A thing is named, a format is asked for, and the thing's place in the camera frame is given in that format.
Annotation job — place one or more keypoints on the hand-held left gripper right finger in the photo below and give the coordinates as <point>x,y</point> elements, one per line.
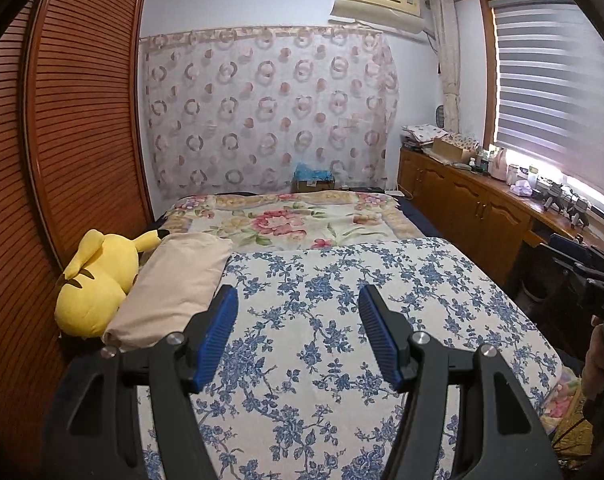
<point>381,335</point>

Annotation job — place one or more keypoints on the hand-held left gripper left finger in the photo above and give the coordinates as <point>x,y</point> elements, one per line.
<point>217,330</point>

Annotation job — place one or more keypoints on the beige printed t-shirt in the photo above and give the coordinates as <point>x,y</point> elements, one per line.
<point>172,280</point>

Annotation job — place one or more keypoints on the blue floral blanket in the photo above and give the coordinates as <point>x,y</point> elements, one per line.
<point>322,320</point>

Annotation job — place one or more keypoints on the purple tissue pack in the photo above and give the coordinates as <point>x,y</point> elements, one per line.
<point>520,190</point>

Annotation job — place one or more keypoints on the navy bed sheet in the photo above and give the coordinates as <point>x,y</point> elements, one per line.
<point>416,215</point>

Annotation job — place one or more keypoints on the wooden cabinet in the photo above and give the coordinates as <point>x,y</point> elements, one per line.
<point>461,200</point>

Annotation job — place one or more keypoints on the pink floral quilt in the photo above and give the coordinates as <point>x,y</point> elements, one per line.
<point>282,220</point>

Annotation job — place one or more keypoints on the yellow plush toy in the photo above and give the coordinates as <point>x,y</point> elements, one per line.
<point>97,280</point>

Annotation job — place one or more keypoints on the person's dark clothing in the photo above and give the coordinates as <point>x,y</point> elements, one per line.
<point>601,450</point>

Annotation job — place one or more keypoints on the long cardboard box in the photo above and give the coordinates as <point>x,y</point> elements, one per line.
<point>454,149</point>

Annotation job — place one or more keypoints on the small cardboard box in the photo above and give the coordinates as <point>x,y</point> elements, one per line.
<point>314,186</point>

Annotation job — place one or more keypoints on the striped window blind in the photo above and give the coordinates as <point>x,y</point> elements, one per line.
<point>556,85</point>

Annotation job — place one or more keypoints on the folded printed cloth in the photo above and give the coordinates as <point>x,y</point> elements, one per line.
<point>424,135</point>

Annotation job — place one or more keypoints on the dark round fan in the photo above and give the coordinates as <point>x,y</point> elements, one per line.
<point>440,116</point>

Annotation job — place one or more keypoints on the circle print curtain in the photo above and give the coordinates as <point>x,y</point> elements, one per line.
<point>267,110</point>

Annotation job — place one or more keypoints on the wooden louvered wardrobe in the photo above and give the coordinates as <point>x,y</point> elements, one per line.
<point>82,135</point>

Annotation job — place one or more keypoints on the tied beige curtain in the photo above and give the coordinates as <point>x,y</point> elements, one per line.
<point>446,60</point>

